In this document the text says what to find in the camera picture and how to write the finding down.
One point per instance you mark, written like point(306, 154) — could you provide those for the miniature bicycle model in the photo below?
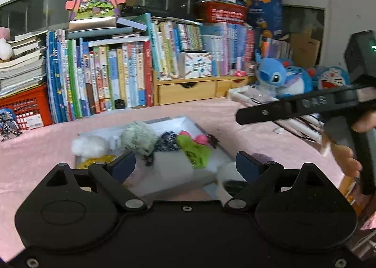
point(8, 127)

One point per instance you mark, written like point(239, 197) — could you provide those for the round blue plush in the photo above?
point(299, 83)

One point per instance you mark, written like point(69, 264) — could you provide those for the dark patterned sock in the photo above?
point(166, 141)

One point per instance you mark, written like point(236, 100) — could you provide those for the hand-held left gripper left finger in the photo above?
point(124, 163)

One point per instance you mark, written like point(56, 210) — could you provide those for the blue alien plush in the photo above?
point(268, 72)

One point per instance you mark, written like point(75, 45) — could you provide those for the clear plastic wrap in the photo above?
point(263, 94)

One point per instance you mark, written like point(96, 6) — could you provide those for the pencil print card box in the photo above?
point(195, 65)

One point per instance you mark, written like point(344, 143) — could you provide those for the person's right hand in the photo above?
point(346, 159)

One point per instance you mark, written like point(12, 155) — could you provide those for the pale grey flat book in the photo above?
point(132, 22)

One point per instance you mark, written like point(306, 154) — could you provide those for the pink plush toy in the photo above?
point(4, 47)

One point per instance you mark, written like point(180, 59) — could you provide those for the white pipe rack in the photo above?
point(311, 135)

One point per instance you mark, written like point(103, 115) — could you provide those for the yellow dotted scrunchie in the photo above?
point(94, 162)

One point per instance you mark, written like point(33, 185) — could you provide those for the white tray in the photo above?
point(173, 168)

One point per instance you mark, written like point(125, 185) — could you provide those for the white fluffy sock ball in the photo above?
point(89, 146)

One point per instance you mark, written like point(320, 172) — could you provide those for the blue robot cat plush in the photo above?
point(332, 78)

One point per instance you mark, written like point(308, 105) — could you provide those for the blue cardboard box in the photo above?
point(264, 15)

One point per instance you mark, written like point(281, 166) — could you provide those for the row of slim paperback books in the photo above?
point(223, 47)

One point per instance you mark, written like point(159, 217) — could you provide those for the row of tall picture books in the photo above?
point(102, 80)

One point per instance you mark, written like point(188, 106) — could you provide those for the row of small pastel books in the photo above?
point(273, 47)

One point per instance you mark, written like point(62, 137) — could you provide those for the stack of worn books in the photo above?
point(20, 65)

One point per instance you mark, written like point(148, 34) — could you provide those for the dark teal flat book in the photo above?
point(102, 33)

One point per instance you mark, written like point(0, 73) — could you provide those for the black binder clip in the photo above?
point(213, 140)

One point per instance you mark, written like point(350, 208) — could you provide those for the crumpled paper scrap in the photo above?
point(278, 130)

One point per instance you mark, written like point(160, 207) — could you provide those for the green sock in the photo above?
point(196, 153)

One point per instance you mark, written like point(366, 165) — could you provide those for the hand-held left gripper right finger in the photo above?
point(248, 165)

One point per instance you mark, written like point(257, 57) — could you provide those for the small black box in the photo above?
point(120, 104)

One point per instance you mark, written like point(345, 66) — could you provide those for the pale green scrunchie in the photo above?
point(136, 138)

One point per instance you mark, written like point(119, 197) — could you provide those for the red plastic basket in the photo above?
point(223, 13)

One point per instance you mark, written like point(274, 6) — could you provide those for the black folded tripod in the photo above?
point(138, 9)

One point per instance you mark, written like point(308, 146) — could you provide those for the pink sock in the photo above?
point(201, 139)

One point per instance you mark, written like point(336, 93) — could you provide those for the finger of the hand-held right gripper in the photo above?
point(264, 113)

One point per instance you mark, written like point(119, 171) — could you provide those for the pink tablecloth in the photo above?
point(44, 150)

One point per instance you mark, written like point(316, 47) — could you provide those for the red plastic crate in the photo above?
point(29, 106)

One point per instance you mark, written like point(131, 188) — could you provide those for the wooden drawer organizer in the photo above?
point(182, 93)

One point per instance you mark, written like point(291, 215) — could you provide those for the brown cardboard box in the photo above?
point(305, 50)

